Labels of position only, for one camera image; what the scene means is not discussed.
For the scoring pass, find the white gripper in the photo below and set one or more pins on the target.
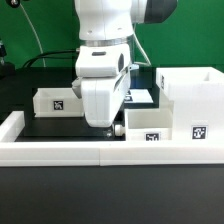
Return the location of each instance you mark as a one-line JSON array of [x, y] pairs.
[[102, 99]]

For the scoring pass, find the white drawer box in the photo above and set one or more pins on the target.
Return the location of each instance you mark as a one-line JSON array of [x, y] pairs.
[[57, 102], [148, 124]]

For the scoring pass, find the white drawer cabinet frame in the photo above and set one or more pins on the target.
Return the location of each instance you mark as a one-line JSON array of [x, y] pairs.
[[195, 96]]

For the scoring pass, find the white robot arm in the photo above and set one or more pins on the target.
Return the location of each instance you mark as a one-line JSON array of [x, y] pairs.
[[104, 61]]

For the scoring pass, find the white sheet with markers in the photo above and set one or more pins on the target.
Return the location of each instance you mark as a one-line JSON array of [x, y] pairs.
[[138, 96]]

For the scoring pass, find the white U-shaped border fence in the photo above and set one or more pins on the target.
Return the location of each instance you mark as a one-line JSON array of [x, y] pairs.
[[110, 153]]

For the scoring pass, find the black stand at left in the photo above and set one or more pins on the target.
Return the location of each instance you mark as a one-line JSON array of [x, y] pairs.
[[6, 68]]

